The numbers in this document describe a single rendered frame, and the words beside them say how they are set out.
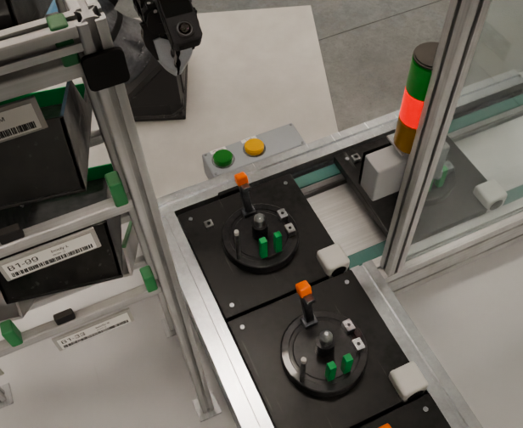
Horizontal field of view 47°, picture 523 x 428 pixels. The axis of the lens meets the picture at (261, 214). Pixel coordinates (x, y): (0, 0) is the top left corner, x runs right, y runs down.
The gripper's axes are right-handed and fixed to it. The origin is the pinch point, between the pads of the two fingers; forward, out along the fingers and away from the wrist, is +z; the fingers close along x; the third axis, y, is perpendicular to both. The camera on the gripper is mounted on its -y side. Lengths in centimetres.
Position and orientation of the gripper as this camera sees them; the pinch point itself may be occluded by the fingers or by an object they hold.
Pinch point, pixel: (177, 70)
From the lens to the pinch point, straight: 102.8
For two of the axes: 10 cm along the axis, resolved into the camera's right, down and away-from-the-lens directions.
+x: -9.1, 3.5, -2.2
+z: 0.2, 5.8, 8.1
